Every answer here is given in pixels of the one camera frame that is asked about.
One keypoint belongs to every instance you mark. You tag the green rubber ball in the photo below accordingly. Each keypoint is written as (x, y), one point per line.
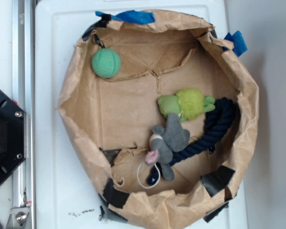
(106, 63)

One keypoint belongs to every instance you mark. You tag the brown paper bag bin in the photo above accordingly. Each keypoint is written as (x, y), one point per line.
(109, 121)

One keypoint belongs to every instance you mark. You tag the grey plush mouse toy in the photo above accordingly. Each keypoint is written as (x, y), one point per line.
(164, 142)

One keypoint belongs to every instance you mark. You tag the green plush frog toy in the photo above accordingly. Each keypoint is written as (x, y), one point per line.
(187, 104)

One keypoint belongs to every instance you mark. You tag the white plastic tray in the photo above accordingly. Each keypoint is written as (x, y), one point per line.
(65, 197)

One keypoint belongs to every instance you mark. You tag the dark blue rope toy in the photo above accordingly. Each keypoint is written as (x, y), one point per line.
(216, 125)

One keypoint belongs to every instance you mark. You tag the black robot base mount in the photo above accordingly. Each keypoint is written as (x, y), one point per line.
(12, 136)

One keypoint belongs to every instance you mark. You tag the aluminium frame rail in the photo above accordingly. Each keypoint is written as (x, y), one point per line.
(23, 212)

